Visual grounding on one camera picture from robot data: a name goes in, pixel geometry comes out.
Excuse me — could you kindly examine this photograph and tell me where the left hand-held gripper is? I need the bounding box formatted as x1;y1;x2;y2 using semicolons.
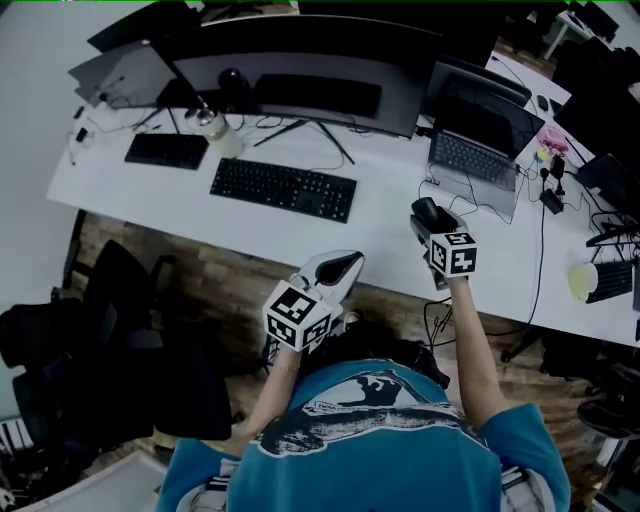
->
262;249;365;355

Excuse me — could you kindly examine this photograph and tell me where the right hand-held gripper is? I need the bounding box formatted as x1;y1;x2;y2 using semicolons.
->
409;206;479;292

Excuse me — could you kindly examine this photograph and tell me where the person's left forearm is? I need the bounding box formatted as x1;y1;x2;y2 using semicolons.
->
244;347;301;444

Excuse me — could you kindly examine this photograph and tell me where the person's right forearm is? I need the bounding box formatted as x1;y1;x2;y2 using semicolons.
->
447;275;501;434

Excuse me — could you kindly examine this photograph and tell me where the grey open laptop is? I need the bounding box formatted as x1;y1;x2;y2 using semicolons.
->
426;72;546;219

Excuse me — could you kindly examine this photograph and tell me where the wide black keyboard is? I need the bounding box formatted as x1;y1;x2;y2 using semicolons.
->
208;157;359;225

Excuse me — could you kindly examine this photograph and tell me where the black power adapter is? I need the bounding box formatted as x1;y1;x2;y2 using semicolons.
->
539;188;565;215

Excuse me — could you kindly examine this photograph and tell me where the pink plastic item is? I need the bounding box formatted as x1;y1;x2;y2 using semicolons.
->
537;124;575;154

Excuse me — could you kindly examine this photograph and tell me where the yellow-green cloth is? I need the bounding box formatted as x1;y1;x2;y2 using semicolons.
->
568;261;600;304

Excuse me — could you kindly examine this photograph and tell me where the white cup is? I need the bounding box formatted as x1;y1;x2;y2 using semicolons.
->
192;107;246;159

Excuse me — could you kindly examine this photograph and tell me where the black monitor with stand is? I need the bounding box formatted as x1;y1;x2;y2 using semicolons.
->
573;152;640;221

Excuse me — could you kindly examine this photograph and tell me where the black swivel chair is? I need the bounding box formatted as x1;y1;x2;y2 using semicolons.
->
501;327;606;384

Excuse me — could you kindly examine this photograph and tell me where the compact black keyboard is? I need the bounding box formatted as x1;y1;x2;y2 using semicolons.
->
583;259;635;305

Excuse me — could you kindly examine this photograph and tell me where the black square-backed monitor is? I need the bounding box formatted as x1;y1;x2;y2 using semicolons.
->
552;91;640;161

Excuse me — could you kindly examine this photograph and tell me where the person's blue printed t-shirt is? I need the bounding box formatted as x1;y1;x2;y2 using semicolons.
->
157;358;571;512

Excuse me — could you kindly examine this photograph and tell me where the short black keyboard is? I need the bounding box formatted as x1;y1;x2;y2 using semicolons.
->
123;132;210;172

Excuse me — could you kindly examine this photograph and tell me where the black mesh-back office chair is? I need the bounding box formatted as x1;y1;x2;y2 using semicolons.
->
74;238;176;351

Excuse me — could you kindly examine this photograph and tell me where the large curved black monitor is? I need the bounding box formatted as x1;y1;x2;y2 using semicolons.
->
149;13;445;166

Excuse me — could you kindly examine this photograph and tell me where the black padded office chair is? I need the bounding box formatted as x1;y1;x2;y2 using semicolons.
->
0;299;234;451

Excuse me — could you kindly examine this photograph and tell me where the grey tilted monitor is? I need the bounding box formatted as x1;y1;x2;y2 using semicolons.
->
67;39;181;110

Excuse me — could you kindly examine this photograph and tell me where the dark slim monitor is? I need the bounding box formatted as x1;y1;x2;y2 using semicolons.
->
87;13;204;54

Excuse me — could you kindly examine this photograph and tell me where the white slatted rack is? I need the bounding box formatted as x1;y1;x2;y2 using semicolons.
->
0;417;34;457

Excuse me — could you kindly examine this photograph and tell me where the person's left shoulder strap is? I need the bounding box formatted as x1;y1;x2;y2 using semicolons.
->
199;474;231;512

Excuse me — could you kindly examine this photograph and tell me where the person's shoulder strap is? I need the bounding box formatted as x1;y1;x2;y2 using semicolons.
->
199;474;231;512
499;467;536;512

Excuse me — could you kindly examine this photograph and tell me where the person's right shoulder strap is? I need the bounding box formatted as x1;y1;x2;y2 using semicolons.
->
499;467;536;512

